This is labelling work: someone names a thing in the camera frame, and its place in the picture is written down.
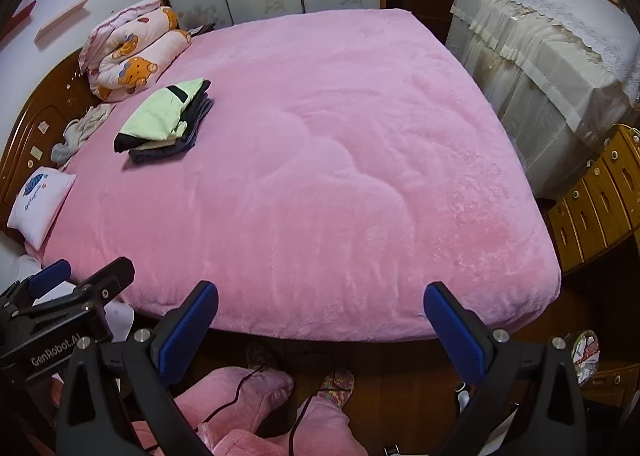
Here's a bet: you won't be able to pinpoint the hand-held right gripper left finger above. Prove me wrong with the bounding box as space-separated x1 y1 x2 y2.
55 281 219 456

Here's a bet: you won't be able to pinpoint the black cable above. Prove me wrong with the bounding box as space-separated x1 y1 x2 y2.
286 361 337 456
145 366 273 454

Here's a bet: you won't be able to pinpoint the person's left leg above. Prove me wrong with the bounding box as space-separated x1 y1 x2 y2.
132 367 296 456

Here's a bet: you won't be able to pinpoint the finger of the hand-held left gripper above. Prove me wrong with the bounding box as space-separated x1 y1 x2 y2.
0 258 73 309
30 256 136 309

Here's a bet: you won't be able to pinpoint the grey and white clothes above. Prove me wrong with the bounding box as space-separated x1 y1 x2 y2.
51 103 117 164

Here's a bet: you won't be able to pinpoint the wooden drawer chest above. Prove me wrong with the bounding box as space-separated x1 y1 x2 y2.
542 123 640 277

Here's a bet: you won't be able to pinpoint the pink bed blanket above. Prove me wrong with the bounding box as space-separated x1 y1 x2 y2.
25 8 562 341

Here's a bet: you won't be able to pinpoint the wooden headboard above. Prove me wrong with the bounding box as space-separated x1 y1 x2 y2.
0 48 96 237

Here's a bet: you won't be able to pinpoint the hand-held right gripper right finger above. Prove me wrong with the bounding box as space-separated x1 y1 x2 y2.
424 281 586 456

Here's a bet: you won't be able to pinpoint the red wall shelf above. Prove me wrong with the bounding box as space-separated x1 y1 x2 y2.
0 0 38 42

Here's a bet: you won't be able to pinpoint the small white and pink pillow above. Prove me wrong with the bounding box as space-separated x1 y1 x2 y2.
7 166 78 252

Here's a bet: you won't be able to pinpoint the patterned bag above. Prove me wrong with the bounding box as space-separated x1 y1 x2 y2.
570 330 601 384

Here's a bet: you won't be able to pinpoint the lace covered table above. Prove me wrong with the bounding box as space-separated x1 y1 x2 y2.
445 0 640 199

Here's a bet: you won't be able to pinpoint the pink wall shelf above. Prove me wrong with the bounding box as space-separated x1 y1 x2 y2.
34 0 92 44

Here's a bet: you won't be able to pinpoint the rolled bear print quilt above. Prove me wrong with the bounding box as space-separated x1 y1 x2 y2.
79 0 193 103

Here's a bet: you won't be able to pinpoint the green and black garment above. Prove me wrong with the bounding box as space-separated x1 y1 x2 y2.
114 78 212 154

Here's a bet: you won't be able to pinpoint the knitted slipper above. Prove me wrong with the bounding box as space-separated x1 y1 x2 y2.
317 366 356 407

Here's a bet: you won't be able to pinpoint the folded blue jeans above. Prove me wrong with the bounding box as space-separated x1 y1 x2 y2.
129 96 216 166

